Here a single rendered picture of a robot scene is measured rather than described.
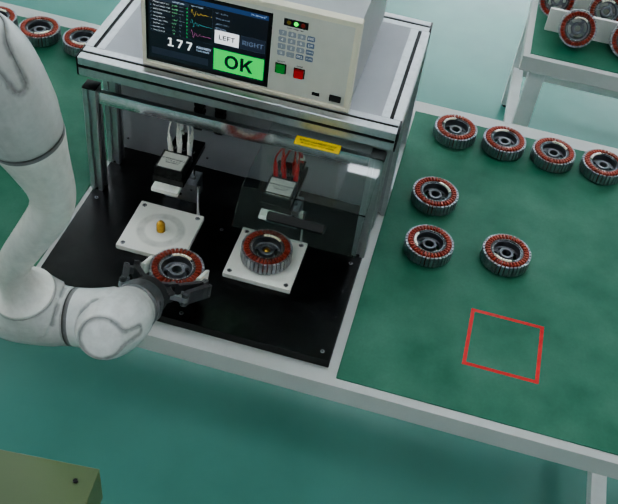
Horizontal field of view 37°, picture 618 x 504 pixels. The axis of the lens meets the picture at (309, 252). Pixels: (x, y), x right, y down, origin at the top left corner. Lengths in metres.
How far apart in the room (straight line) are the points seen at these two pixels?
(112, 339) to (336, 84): 0.68
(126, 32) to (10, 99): 0.95
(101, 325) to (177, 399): 1.23
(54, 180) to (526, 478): 1.83
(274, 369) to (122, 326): 0.44
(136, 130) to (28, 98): 1.12
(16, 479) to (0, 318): 0.27
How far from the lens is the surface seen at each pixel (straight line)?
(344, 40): 1.76
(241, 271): 1.96
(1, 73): 1.10
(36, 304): 1.55
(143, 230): 2.04
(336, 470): 2.60
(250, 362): 1.85
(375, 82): 1.95
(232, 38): 1.83
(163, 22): 1.87
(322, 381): 1.83
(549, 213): 2.31
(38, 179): 1.22
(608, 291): 2.18
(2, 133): 1.15
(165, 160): 2.00
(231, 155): 2.17
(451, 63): 4.14
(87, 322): 1.50
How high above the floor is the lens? 2.22
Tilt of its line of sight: 45 degrees down
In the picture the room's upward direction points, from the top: 8 degrees clockwise
